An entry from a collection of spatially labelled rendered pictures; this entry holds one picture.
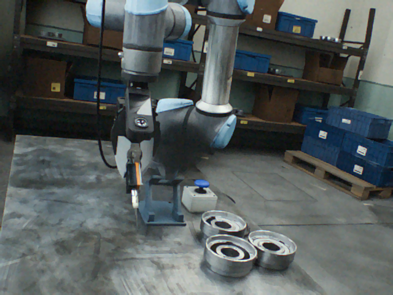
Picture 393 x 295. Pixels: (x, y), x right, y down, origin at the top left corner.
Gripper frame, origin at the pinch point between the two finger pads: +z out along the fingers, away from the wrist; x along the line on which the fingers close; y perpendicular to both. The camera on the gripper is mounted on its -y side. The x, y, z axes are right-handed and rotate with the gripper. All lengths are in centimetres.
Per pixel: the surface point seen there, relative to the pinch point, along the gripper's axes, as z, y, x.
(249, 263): 12.0, -15.2, -21.7
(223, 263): 12.0, -14.7, -16.4
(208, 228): 12.7, -0.8, -17.8
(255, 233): 12.6, -3.4, -28.0
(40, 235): 13.9, -0.1, 17.5
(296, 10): -55, 423, -258
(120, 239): 14.7, -0.9, 1.4
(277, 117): 74, 362, -227
